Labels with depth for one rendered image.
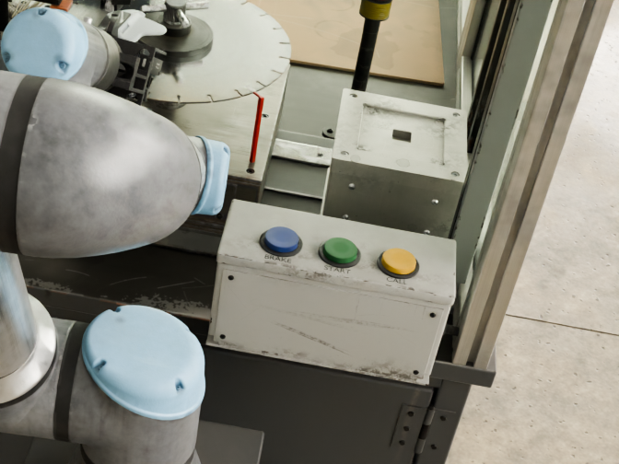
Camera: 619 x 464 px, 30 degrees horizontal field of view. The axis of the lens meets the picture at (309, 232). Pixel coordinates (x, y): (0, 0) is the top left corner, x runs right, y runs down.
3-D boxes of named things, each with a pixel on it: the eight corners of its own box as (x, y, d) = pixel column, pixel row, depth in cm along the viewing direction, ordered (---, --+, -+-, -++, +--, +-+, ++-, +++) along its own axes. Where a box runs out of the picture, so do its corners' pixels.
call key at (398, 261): (414, 263, 138) (416, 250, 137) (412, 284, 135) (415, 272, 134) (380, 257, 138) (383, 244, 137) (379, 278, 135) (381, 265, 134)
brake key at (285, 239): (298, 242, 138) (300, 229, 137) (294, 263, 135) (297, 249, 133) (265, 236, 138) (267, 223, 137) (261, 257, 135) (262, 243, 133)
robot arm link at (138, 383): (190, 489, 112) (202, 394, 104) (52, 470, 111) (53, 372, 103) (205, 399, 122) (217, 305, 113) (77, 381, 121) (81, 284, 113)
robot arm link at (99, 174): (216, 99, 69) (236, 123, 118) (32, 71, 68) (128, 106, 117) (188, 290, 70) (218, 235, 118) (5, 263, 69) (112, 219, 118)
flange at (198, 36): (145, 60, 153) (147, 44, 151) (122, 19, 160) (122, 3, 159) (224, 53, 157) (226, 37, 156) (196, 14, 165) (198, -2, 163)
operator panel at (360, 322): (430, 328, 150) (456, 239, 141) (428, 388, 142) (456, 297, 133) (219, 288, 150) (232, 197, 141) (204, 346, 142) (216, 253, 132)
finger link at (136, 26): (178, 26, 141) (151, 63, 134) (133, 14, 142) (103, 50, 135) (180, 4, 139) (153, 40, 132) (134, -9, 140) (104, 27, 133)
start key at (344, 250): (356, 252, 138) (358, 239, 137) (353, 273, 135) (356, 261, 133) (322, 247, 138) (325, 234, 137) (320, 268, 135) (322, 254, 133)
